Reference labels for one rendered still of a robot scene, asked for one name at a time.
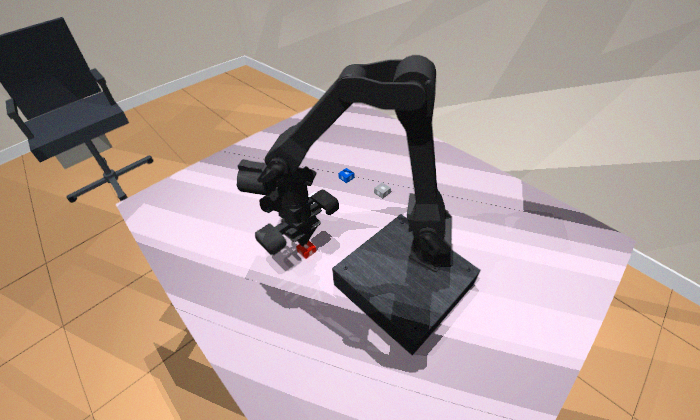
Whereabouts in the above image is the red block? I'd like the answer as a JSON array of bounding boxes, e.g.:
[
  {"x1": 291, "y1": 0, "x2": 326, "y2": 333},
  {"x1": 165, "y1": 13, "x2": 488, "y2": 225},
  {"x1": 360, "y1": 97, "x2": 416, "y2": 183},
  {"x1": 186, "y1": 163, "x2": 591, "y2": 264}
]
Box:
[{"x1": 296, "y1": 241, "x2": 316, "y2": 259}]

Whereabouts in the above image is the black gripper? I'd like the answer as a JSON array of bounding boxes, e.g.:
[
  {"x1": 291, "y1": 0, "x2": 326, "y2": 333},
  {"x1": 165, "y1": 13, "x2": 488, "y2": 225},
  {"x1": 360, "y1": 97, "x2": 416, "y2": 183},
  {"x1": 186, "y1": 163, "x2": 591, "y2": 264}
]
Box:
[{"x1": 254, "y1": 189, "x2": 339, "y2": 256}]

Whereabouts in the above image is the blue block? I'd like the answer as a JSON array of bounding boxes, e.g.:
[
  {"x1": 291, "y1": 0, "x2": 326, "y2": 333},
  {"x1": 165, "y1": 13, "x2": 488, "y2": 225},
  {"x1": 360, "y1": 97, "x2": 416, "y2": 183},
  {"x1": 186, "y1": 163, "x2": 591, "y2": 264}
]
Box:
[{"x1": 338, "y1": 168, "x2": 354, "y2": 183}]

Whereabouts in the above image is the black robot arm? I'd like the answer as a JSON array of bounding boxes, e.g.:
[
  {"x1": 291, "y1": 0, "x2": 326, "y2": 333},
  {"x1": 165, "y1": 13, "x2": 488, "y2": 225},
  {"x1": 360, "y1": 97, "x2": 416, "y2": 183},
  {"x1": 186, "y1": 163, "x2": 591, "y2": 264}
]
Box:
[{"x1": 236, "y1": 55, "x2": 453, "y2": 272}]

